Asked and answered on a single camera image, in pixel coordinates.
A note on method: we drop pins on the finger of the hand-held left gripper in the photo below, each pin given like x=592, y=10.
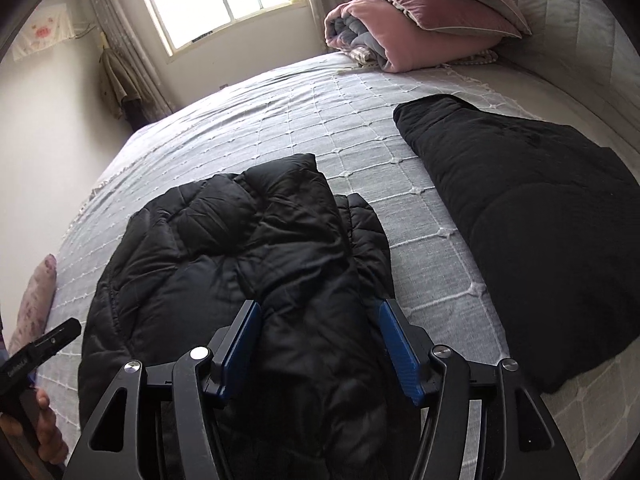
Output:
x=62, y=335

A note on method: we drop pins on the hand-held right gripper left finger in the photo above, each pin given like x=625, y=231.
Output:
x=240, y=352

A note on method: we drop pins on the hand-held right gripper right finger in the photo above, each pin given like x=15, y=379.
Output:
x=397, y=355

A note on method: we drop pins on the black puffer jacket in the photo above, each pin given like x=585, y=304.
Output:
x=225, y=270

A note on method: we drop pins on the hanging clothes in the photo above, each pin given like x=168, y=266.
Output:
x=117, y=80

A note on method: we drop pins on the person's left hand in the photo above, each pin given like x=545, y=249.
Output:
x=50, y=435

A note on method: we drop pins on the pink floral pillow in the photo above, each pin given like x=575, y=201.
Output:
x=37, y=295

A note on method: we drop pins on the black folded garment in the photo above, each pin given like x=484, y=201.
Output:
x=525, y=210

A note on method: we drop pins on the grey checked bedspread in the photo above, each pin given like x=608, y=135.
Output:
x=300, y=110

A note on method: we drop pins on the white flowered air conditioner cover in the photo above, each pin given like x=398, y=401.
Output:
x=42, y=32

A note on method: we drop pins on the folded pink velvet quilt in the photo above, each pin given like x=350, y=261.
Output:
x=400, y=25

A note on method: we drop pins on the grey padded headboard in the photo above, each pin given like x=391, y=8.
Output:
x=575, y=20

